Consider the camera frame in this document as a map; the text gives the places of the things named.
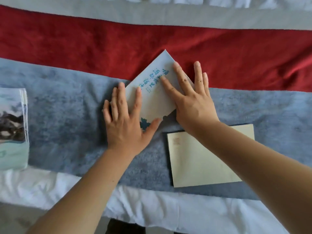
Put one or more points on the person's left hand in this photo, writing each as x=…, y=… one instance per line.
x=124, y=134

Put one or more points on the person's right hand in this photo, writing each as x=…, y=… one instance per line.
x=195, y=109

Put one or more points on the person's left forearm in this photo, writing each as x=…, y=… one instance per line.
x=85, y=197

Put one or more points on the red and blue bed runner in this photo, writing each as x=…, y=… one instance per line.
x=73, y=34

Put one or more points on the white hotel bed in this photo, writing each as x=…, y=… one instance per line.
x=170, y=212

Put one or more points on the pale green leaflet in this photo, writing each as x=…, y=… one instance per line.
x=195, y=163

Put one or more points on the pale blue painted brochure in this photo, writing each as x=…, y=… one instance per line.
x=12, y=124

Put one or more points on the person's right forearm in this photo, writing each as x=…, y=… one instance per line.
x=263, y=173

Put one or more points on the light blue calligraphy brochure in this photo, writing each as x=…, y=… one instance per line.
x=156, y=102

